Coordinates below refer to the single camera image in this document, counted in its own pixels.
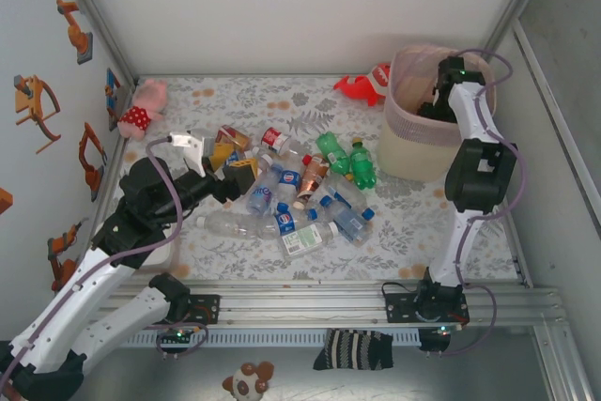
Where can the small bottle blue label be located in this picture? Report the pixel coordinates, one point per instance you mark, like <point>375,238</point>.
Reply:
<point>231,160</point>

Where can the amber tea bottle red label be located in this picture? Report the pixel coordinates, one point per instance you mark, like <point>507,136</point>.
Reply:
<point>237,138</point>

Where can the large clear bottle white cap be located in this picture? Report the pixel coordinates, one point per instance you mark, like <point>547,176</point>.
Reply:
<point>230,225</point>

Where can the Pepsi bottle blue label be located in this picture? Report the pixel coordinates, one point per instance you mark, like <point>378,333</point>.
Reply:
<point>285,223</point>
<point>289,179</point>

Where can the clear cola bottle red label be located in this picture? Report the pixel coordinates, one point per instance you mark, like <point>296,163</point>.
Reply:
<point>272,138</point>

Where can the brown coffee bottle red cap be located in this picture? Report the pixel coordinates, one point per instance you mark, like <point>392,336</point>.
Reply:
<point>312,180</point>

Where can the bottle with green white label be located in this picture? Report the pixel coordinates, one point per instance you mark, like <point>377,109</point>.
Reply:
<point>305,239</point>

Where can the green Sprite bottle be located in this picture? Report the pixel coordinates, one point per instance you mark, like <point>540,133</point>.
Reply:
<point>364,166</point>
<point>333,152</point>

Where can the crushed clear bottle blue cap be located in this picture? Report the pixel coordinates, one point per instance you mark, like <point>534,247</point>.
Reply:
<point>349,194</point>

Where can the water bottle blue label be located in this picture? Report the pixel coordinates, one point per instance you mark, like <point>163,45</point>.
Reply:
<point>349,220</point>

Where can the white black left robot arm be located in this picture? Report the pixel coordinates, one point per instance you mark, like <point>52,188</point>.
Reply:
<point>131,312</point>

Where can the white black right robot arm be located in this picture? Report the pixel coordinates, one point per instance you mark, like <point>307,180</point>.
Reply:
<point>479,175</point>

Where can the cream bin with pink liner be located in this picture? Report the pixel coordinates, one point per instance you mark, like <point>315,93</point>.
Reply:
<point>404,157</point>

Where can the pink pig plush toy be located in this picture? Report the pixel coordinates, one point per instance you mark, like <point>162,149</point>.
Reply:
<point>141,114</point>

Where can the white slotted box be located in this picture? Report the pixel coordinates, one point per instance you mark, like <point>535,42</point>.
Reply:
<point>159,257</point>

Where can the floral tablecloth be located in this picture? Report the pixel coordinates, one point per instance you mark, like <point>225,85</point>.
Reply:
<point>244,260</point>

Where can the red shark plush toy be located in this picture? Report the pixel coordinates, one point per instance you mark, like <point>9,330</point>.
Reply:
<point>361,88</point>

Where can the small circuit board green light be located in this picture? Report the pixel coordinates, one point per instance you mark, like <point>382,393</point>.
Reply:
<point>177,335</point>
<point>443,328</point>

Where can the black white striped sock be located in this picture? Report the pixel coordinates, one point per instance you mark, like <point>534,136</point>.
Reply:
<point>352,349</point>

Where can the brown white plush toy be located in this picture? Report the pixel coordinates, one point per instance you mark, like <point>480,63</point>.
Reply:
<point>244,382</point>

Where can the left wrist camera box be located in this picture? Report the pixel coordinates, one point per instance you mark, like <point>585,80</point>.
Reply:
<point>185,139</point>

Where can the blue orange wall sticker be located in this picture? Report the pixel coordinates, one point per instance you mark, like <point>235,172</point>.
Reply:
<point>112,86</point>

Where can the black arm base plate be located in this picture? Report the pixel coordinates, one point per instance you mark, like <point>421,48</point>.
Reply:
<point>399,309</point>
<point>209,309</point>

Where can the aluminium mounting rail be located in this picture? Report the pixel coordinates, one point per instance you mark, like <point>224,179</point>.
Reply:
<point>300,307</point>

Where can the orange block wall sticker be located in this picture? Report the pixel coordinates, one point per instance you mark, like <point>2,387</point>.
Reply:
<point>4,201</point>

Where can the orange chair wall sticker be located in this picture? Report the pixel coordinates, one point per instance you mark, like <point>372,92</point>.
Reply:
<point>28,105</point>

